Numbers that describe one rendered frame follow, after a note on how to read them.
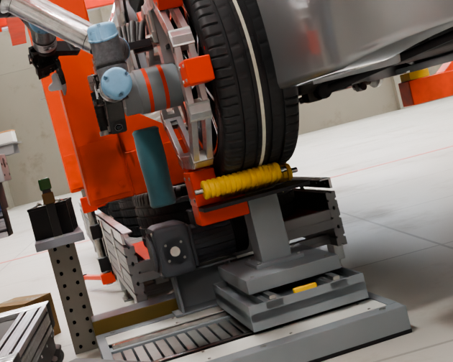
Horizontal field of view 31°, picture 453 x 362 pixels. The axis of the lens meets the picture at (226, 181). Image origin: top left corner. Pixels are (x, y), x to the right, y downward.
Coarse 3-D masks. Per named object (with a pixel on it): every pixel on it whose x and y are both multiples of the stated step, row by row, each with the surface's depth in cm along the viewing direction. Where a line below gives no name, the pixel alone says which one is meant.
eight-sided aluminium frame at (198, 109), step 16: (144, 16) 265; (160, 16) 239; (176, 16) 239; (176, 32) 233; (176, 48) 232; (192, 48) 233; (176, 64) 235; (192, 96) 233; (160, 112) 284; (176, 112) 283; (192, 112) 233; (208, 112) 235; (176, 128) 285; (192, 128) 237; (208, 128) 239; (176, 144) 274; (192, 144) 243; (208, 144) 244; (192, 160) 248; (208, 160) 249
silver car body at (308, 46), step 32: (128, 0) 498; (288, 0) 196; (320, 0) 179; (352, 0) 172; (384, 0) 169; (416, 0) 168; (448, 0) 168; (288, 32) 202; (320, 32) 182; (352, 32) 174; (384, 32) 171; (416, 32) 170; (128, 64) 498; (288, 64) 208; (320, 64) 187; (352, 64) 179; (384, 64) 224; (416, 64) 509
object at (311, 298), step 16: (336, 272) 263; (352, 272) 250; (224, 288) 283; (288, 288) 258; (304, 288) 239; (320, 288) 240; (336, 288) 241; (352, 288) 242; (224, 304) 271; (240, 304) 245; (256, 304) 247; (272, 304) 237; (288, 304) 238; (304, 304) 239; (320, 304) 240; (336, 304) 241; (240, 320) 252; (256, 320) 236; (272, 320) 237; (288, 320) 238
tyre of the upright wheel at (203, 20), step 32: (192, 0) 235; (224, 0) 235; (224, 32) 231; (256, 32) 232; (224, 64) 229; (224, 96) 231; (256, 96) 233; (288, 96) 236; (224, 128) 236; (256, 128) 239; (288, 128) 242; (224, 160) 246; (256, 160) 250
